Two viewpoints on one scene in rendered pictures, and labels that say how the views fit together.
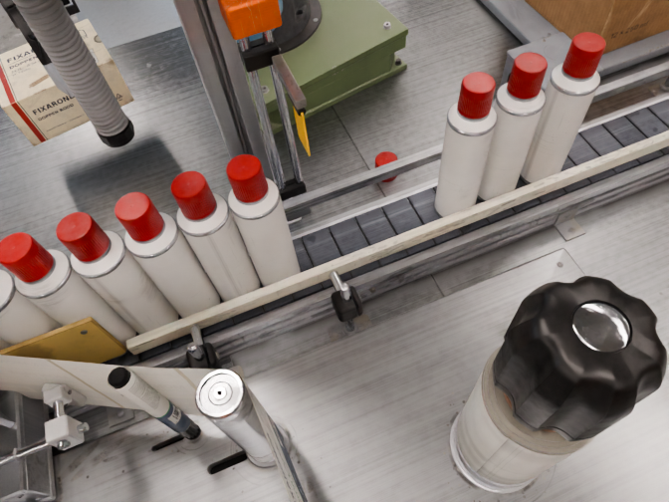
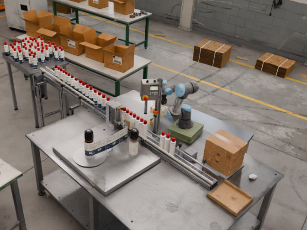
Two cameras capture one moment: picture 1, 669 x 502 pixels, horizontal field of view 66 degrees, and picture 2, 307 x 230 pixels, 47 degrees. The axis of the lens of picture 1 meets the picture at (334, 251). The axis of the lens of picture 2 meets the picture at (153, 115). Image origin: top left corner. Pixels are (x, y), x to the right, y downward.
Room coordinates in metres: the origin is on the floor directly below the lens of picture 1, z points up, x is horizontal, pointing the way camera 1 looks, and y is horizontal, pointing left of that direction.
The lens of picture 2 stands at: (-1.20, -2.42, 3.06)
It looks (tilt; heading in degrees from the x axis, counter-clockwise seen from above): 33 degrees down; 57
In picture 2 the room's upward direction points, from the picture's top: 5 degrees clockwise
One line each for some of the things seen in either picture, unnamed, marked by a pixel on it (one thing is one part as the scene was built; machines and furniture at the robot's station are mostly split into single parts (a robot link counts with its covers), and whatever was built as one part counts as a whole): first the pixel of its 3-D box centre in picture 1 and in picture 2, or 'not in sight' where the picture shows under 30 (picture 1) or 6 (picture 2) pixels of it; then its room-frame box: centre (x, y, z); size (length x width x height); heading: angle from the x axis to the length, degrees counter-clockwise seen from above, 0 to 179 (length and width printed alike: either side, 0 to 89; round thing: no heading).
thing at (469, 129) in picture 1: (464, 153); (162, 140); (0.39, -0.16, 0.98); 0.05 x 0.05 x 0.20
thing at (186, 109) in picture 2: not in sight; (185, 111); (0.80, 0.06, 1.07); 0.13 x 0.12 x 0.14; 174
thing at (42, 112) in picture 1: (61, 81); (159, 109); (0.68, 0.37, 0.95); 0.16 x 0.12 x 0.07; 115
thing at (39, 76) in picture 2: not in sight; (38, 86); (-0.27, 1.86, 0.71); 0.15 x 0.12 x 0.34; 15
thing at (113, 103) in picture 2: not in sight; (113, 104); (0.14, 0.40, 1.14); 0.14 x 0.11 x 0.01; 105
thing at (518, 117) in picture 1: (509, 134); (167, 143); (0.41, -0.22, 0.98); 0.05 x 0.05 x 0.20
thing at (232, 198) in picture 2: not in sight; (230, 196); (0.60, -0.95, 0.85); 0.30 x 0.26 x 0.04; 105
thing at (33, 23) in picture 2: not in sight; (38, 24); (0.19, 3.43, 0.97); 0.45 x 0.40 x 0.37; 27
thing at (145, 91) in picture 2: not in sight; (150, 90); (0.40, 0.14, 1.38); 0.17 x 0.10 x 0.19; 160
